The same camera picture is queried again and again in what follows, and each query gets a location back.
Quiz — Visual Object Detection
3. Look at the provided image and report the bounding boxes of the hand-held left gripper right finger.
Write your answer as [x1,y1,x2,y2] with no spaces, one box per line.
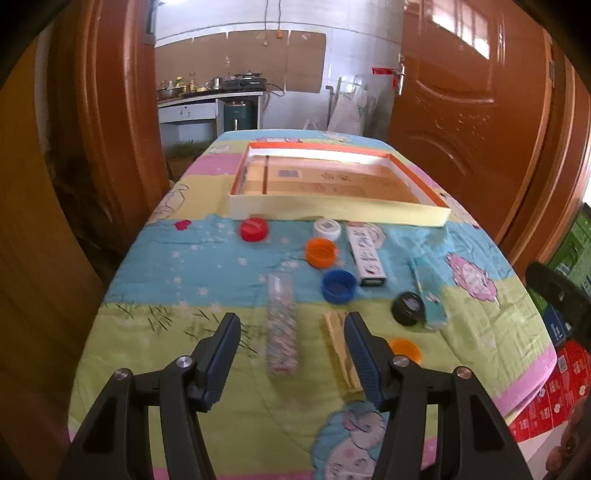
[344,311,532,480]

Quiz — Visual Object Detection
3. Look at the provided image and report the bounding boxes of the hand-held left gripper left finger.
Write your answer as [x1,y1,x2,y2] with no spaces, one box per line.
[58,312,242,480]

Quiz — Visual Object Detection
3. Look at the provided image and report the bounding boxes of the orange bottle cap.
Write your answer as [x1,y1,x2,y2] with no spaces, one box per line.
[388,338,423,367]
[305,238,339,269]

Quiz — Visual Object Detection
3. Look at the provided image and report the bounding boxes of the black bottle cap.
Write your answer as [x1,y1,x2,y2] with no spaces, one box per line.
[391,292,426,327]

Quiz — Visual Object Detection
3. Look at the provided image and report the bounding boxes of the clear tube with colourful print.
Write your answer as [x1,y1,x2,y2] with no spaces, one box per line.
[265,272,298,376]

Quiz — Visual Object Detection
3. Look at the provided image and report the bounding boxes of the blue bottle cap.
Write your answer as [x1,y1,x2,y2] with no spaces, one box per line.
[321,270,358,304]

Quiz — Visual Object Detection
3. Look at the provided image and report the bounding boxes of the teal packet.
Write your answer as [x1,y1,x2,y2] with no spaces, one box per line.
[410,256,450,330]

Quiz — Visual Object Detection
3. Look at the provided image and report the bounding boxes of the white rectangular carton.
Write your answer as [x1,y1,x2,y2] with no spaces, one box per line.
[346,223,387,288]

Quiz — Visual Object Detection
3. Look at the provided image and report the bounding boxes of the shallow cardboard box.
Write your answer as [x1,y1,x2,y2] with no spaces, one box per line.
[228,141,452,228]

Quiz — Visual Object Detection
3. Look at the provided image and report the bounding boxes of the person's right hand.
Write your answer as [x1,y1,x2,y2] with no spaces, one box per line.
[542,404,591,480]

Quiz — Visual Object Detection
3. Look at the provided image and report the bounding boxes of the green carton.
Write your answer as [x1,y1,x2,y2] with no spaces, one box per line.
[536,203,591,324]

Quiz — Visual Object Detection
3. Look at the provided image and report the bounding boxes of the stack of red cartons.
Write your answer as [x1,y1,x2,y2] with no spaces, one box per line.
[508,339,591,445]

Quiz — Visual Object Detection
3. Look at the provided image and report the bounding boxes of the red bottle cap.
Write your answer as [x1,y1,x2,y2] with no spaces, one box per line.
[239,217,270,243]

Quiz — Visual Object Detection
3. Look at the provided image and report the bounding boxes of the white bottle cap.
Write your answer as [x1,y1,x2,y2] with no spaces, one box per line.
[312,219,342,241]

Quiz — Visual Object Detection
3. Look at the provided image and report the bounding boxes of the green leafy plants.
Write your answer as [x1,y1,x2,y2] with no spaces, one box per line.
[167,140,209,160]

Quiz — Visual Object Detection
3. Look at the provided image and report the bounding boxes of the dark green appliance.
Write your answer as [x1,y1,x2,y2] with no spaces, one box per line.
[223,99,257,132]

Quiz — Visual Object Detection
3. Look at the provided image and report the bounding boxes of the large white plastic bag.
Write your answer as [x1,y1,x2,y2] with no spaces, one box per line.
[327,85,371,136]

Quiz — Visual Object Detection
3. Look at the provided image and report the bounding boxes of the white kitchen counter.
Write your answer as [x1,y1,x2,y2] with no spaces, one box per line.
[157,89,266,145]

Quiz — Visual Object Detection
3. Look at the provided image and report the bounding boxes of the brown wooden door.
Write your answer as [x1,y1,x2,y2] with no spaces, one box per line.
[46,0,171,259]

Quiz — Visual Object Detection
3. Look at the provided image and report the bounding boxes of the black gas stove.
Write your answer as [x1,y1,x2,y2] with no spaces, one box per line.
[223,71,267,92]

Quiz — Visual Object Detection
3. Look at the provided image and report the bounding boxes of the red ribbon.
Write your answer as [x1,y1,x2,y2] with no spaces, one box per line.
[372,67,400,90]

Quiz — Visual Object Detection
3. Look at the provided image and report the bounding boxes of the brown door frame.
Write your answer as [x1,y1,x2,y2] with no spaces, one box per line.
[496,34,591,273]

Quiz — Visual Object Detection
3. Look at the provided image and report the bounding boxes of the silver door handle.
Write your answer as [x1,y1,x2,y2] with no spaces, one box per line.
[394,54,408,95]

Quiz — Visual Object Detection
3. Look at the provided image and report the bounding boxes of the cardboard sheets on wall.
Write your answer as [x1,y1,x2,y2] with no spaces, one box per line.
[156,30,327,94]

